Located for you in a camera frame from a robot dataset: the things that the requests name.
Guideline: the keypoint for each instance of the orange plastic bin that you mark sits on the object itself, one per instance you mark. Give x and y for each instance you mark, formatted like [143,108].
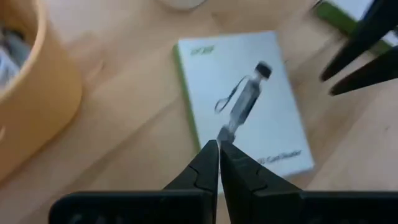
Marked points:
[40,102]

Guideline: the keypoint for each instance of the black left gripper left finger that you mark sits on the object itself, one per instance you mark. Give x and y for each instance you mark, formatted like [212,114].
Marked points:
[199,174]

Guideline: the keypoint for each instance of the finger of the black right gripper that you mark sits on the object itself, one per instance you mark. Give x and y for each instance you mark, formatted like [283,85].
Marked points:
[373,73]
[367,31]

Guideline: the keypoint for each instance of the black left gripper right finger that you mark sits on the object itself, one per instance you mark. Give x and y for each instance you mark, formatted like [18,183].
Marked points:
[248,193]

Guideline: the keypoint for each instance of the white plastic bin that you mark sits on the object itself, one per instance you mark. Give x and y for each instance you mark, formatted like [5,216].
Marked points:
[182,3]

